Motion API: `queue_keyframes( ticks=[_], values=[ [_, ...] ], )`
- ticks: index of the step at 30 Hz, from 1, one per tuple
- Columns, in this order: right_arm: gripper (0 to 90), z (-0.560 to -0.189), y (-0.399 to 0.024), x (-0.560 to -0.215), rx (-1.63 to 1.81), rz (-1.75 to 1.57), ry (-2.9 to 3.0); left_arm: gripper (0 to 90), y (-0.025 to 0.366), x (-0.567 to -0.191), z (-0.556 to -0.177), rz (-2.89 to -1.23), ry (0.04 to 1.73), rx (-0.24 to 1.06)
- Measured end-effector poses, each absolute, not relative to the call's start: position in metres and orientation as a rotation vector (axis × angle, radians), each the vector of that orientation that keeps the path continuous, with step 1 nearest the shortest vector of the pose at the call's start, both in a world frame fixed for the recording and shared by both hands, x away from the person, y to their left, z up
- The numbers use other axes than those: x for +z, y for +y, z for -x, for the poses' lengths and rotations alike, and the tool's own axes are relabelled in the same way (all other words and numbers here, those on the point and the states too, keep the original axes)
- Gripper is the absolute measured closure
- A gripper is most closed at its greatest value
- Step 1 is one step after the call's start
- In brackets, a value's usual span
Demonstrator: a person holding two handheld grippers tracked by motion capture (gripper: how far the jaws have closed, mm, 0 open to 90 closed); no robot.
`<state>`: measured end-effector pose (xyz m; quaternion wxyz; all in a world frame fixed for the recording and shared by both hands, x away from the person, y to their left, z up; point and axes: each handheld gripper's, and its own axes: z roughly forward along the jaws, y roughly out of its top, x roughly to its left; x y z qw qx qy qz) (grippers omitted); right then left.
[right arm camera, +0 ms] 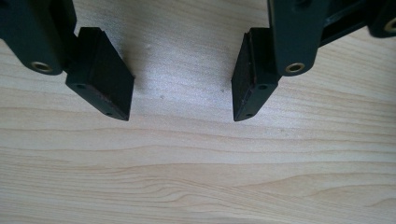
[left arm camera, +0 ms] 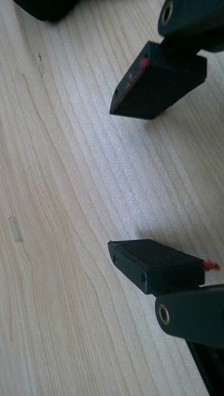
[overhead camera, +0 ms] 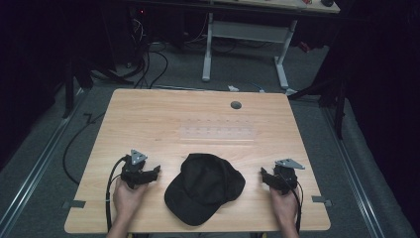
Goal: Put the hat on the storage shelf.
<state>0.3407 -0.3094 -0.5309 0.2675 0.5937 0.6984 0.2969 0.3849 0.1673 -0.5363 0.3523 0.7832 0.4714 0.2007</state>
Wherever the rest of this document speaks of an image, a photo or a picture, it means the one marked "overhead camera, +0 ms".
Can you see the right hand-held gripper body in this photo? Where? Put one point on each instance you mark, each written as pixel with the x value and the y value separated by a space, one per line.
pixel 286 178

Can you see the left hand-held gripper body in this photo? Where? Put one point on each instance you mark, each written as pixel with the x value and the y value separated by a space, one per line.
pixel 133 173

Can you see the black baseball cap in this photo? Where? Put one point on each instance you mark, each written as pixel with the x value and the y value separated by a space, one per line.
pixel 203 188

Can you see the person's left hand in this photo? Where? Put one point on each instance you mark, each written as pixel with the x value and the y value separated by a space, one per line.
pixel 127 200

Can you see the person's right hand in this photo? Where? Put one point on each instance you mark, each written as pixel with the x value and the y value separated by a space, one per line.
pixel 285 206

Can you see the grey tape piece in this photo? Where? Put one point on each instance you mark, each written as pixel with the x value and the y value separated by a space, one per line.
pixel 321 200
pixel 74 204

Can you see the dark round table grommet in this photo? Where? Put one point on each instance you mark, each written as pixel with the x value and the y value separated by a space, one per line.
pixel 235 105

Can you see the black metal stand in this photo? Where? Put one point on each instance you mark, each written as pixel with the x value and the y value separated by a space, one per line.
pixel 339 109
pixel 69 89

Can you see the small white floor plug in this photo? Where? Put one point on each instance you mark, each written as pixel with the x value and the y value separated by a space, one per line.
pixel 233 88

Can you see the dark curtain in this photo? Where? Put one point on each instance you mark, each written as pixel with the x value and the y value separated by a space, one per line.
pixel 29 66
pixel 389 99

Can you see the small red object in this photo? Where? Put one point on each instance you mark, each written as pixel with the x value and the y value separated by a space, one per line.
pixel 304 46

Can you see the light wooden desk top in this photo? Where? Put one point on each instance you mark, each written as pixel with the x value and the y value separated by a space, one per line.
pixel 280 4

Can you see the black computer mouse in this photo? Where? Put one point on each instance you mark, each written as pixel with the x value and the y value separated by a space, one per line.
pixel 327 2

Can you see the metal floor rail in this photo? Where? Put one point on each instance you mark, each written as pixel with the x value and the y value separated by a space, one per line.
pixel 36 158
pixel 353 172

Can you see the white metal desk frame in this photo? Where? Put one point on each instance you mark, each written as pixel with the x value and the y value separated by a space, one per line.
pixel 251 31

